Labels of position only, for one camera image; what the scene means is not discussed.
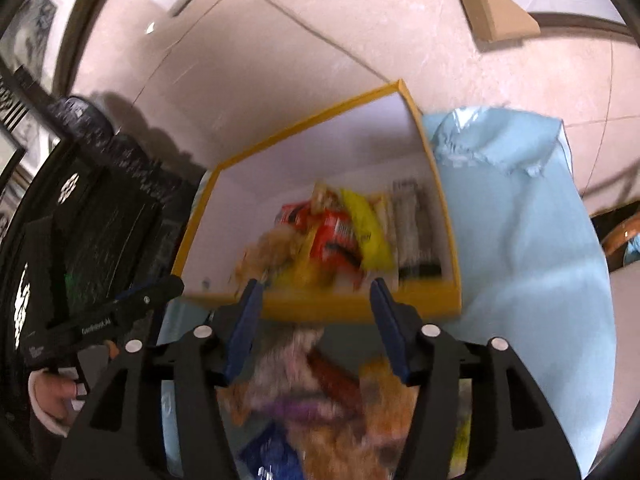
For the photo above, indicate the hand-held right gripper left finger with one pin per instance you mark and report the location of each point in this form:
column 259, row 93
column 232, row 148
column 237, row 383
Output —
column 245, row 330

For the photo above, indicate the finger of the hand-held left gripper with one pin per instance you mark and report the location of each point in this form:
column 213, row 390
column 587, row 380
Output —
column 150, row 295

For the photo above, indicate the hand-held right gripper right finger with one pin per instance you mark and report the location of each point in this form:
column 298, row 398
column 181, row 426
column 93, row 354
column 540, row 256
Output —
column 392, row 330

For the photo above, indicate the orange cracker clear packet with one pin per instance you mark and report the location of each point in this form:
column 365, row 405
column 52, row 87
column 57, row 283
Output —
column 375, row 394

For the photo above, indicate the yellow cardboard box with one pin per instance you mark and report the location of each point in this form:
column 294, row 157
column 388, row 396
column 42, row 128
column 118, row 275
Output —
column 325, row 306

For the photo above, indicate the brown snack bar packet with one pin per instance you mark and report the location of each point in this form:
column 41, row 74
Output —
column 332, row 375

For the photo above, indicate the yellow label bread packet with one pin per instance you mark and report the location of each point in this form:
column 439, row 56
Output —
column 280, row 260

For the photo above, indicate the yellow cartoon snack packet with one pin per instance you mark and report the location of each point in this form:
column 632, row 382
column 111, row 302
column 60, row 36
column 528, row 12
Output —
column 370, row 235

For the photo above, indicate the dark tube snack packet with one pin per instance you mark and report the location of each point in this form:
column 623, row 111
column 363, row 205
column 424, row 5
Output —
column 415, row 230

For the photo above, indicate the red cookie packet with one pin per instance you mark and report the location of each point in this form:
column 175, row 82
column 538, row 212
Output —
column 332, row 235

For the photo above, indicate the person's left forearm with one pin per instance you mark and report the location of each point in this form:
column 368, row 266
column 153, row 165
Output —
column 46, row 422

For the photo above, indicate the person's left hand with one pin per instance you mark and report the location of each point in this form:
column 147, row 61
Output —
column 50, row 394

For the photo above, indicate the clear packet purple label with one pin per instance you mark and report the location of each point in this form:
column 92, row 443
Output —
column 300, row 405

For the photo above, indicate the dark blue snack packet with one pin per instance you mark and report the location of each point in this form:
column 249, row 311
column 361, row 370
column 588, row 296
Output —
column 272, row 455

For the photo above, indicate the pink-edged noodle snack packet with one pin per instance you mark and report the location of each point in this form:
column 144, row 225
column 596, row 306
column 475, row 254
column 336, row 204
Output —
column 350, row 452

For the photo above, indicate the green melon seed packet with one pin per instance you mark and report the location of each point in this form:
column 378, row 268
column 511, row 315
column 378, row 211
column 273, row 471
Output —
column 462, row 440

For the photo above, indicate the light blue printed tablecloth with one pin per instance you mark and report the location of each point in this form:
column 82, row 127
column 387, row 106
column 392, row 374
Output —
column 525, row 260

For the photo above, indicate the wooden chair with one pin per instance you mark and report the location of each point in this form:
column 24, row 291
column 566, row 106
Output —
column 620, row 240

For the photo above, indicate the grey framed picture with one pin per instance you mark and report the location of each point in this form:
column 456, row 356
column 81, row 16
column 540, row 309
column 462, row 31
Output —
column 30, row 30

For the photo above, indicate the cardboard corner protector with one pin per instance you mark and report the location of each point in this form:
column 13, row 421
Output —
column 495, row 10

